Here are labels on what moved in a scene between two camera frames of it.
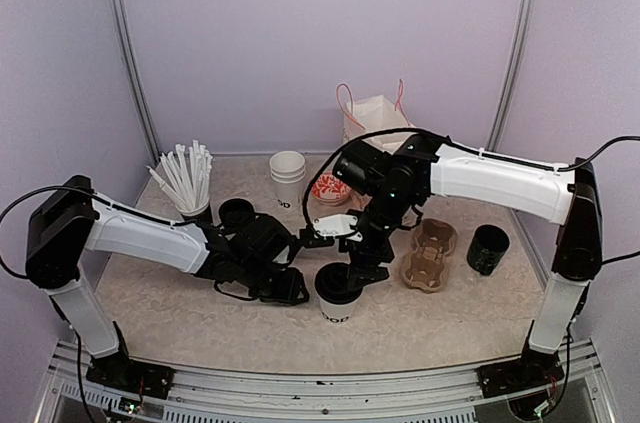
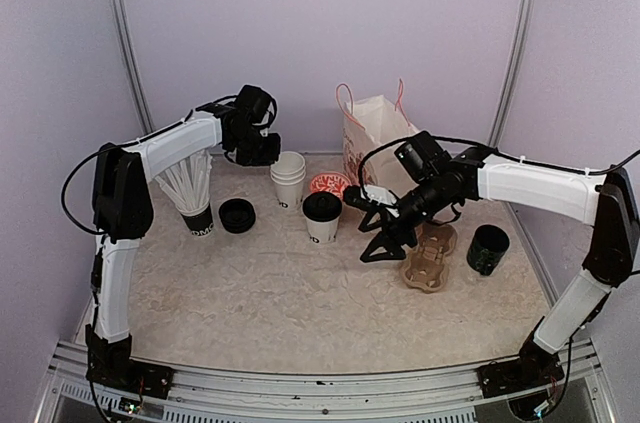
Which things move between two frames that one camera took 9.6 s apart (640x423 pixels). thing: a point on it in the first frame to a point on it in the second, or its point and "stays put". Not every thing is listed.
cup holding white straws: [184, 178] stays put
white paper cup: [337, 313] to [323, 231]
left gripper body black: [267, 287] to [254, 150]
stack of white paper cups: [287, 173] stays put
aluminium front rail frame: [69, 394] stays put
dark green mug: [487, 248] stays put
